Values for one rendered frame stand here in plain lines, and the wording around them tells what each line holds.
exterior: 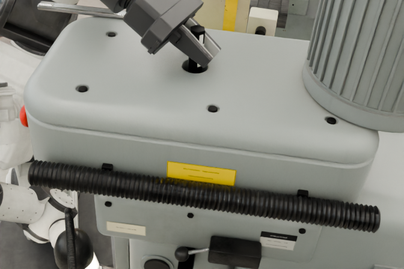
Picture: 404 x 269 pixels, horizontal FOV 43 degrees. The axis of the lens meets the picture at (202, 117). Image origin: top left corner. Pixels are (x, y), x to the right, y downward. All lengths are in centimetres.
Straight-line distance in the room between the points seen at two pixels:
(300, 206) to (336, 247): 16
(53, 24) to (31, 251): 123
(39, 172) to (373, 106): 43
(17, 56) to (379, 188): 78
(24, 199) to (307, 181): 84
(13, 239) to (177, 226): 152
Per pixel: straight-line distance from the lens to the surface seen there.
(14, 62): 117
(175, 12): 67
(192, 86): 68
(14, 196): 132
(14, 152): 119
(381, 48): 61
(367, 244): 80
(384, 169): 82
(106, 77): 69
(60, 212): 139
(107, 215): 78
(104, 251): 214
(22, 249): 220
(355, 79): 63
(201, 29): 69
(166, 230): 78
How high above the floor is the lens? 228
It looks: 38 degrees down
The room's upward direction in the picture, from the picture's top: 5 degrees clockwise
